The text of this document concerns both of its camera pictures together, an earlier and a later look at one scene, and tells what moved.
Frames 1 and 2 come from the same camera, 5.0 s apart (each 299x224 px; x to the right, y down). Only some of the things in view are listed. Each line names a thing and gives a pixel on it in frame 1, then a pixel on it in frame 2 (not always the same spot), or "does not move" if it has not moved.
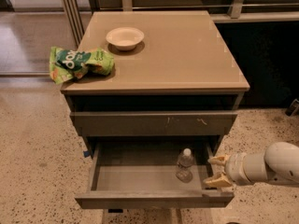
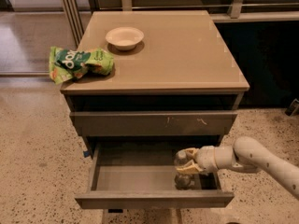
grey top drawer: [152, 123] does not move
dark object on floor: [292, 108] does not move
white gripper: [235, 168] to [206, 159]
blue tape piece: [86, 153] does not move
